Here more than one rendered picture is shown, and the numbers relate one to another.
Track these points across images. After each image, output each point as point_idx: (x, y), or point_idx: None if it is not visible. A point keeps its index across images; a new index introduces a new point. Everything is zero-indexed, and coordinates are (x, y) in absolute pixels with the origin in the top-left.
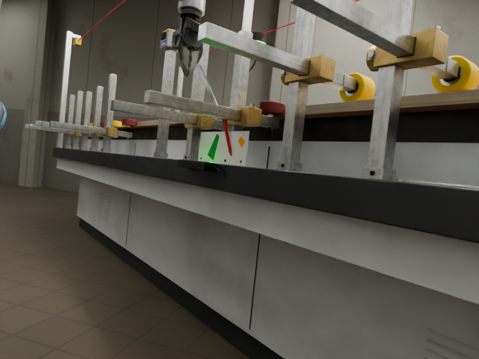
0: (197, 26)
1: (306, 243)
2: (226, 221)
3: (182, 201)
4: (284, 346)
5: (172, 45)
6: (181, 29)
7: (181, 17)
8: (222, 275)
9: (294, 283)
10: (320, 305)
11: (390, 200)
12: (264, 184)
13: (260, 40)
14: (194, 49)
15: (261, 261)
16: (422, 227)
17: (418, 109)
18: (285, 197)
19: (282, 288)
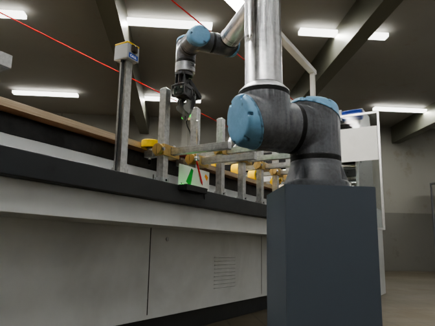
0: (200, 95)
1: (227, 228)
2: (193, 227)
3: (155, 218)
4: (169, 306)
5: (186, 93)
6: (192, 87)
7: (185, 74)
8: (118, 287)
9: (173, 263)
10: (184, 269)
11: (252, 207)
12: (222, 202)
13: None
14: (184, 101)
15: (153, 258)
16: (256, 214)
17: (213, 172)
18: (230, 208)
19: (166, 270)
